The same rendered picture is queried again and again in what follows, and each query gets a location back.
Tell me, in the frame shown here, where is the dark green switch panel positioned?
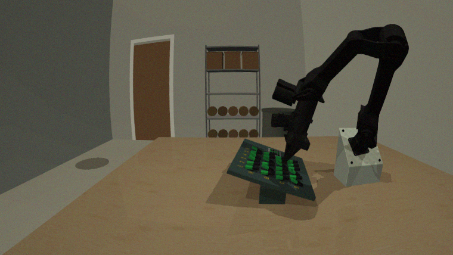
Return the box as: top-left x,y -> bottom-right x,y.
227,139 -> 316,204

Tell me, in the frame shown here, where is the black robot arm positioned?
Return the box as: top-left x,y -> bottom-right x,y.
271,24 -> 409,156

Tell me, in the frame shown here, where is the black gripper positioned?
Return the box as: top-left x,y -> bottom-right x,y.
283,109 -> 313,162

